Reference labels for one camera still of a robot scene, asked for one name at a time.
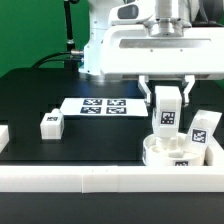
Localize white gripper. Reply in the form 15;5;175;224
100;3;224;107

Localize white round stool seat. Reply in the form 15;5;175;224
142;133;207;167

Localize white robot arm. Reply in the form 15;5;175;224
80;0;224;103

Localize white U-shaped fence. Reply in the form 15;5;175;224
0;125;224;194

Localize white marker base plate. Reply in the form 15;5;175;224
60;98;148;117

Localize black cables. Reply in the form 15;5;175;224
31;49;84;70

